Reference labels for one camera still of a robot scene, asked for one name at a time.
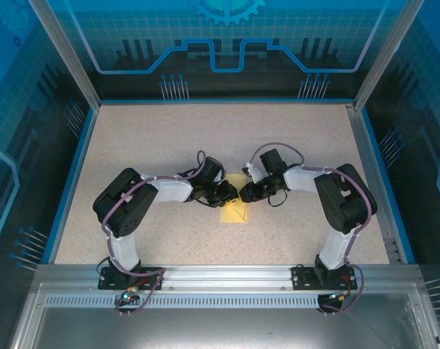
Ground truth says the aluminium side channel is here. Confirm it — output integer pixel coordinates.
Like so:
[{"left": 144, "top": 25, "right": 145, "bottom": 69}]
[{"left": 345, "top": 103, "right": 402, "bottom": 265}]

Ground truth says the cable connector with orange wires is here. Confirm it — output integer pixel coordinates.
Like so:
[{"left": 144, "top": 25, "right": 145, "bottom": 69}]
[{"left": 327, "top": 290, "right": 353, "bottom": 302}]

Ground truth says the grey metal sheet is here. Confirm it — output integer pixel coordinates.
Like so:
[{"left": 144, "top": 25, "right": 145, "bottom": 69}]
[{"left": 8, "top": 283, "right": 440, "bottom": 349}]

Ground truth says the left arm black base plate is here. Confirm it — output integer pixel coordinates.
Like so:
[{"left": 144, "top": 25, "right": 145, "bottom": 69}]
[{"left": 97, "top": 266, "right": 165, "bottom": 292}]

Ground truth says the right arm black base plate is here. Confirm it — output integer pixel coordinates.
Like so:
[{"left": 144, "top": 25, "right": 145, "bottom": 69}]
[{"left": 291, "top": 264, "right": 359, "bottom": 292}]

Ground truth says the pale yellow paper sheet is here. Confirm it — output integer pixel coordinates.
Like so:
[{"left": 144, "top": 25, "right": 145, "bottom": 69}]
[{"left": 218, "top": 173, "right": 250, "bottom": 225}]

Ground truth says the grey sheet at corner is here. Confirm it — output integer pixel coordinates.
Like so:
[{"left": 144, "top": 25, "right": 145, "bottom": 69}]
[{"left": 36, "top": 263, "right": 423, "bottom": 292}]

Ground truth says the cable connector with green light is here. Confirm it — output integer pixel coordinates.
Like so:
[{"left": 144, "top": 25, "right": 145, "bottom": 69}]
[{"left": 119, "top": 286, "right": 140, "bottom": 305}]

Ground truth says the aluminium frame post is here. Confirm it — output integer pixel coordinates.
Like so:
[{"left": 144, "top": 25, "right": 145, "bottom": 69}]
[
  {"left": 27, "top": 0, "right": 103, "bottom": 109},
  {"left": 353, "top": 0, "right": 426, "bottom": 112}
]

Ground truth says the slotted aluminium cable duct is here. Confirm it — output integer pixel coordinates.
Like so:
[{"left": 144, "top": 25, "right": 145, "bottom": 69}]
[{"left": 43, "top": 294, "right": 412, "bottom": 310}]

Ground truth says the right gripper thin black cable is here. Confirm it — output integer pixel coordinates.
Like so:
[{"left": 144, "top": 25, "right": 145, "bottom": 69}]
[{"left": 268, "top": 190, "right": 289, "bottom": 209}]

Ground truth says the blue table edge strip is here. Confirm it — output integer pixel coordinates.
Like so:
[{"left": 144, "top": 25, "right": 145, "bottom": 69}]
[
  {"left": 46, "top": 107, "right": 99, "bottom": 265},
  {"left": 361, "top": 108, "right": 417, "bottom": 265}
]

